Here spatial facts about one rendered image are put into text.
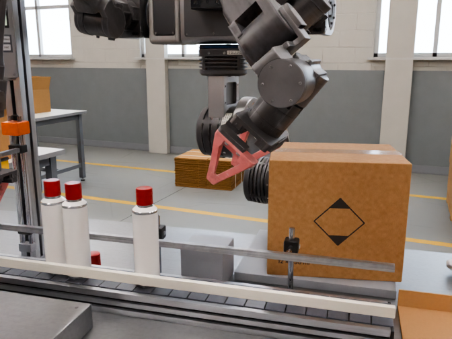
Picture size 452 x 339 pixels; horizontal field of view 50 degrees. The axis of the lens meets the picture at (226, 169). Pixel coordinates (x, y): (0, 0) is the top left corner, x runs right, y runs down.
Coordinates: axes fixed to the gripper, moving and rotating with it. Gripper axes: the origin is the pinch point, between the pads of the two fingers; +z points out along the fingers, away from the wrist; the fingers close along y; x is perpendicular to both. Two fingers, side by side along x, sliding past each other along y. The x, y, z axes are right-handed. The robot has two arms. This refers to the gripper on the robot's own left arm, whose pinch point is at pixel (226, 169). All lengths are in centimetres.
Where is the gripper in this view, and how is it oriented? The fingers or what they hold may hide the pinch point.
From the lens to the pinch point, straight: 71.5
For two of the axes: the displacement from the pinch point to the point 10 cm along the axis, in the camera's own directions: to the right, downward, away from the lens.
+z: -5.8, 7.0, 4.1
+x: 7.2, 6.8, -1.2
